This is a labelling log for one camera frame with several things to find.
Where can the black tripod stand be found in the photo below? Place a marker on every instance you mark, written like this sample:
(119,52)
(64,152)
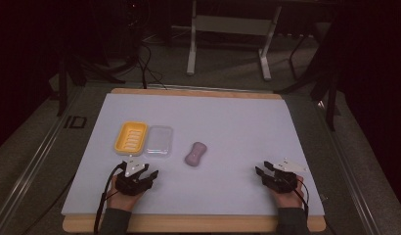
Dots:
(78,68)

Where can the white metal stand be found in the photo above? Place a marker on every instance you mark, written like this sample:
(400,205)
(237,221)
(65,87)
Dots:
(232,25)

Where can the person's left hand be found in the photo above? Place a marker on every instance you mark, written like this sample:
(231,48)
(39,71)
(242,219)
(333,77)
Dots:
(122,200)

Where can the yellow soap dish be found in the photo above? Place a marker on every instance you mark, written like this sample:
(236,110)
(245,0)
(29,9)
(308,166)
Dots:
(130,138)

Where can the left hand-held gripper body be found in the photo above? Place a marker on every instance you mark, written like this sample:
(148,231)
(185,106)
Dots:
(133,184)

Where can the person's right hand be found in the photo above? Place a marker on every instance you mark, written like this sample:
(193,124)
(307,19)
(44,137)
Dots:
(288,199)

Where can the metal floor rail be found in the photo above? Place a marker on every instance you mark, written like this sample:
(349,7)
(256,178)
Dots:
(348,169)
(29,166)

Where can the purple soap bar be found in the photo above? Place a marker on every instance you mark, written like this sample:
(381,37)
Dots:
(195,154)

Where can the white table mat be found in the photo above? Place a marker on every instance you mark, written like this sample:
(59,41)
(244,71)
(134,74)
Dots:
(228,137)

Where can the black metal stand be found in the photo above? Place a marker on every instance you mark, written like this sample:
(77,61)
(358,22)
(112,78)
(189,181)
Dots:
(322,81)

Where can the clear plastic soap dish lid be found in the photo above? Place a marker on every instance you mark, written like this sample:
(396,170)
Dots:
(158,141)

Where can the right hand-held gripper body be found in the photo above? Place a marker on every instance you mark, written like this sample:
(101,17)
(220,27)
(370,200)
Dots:
(281,181)

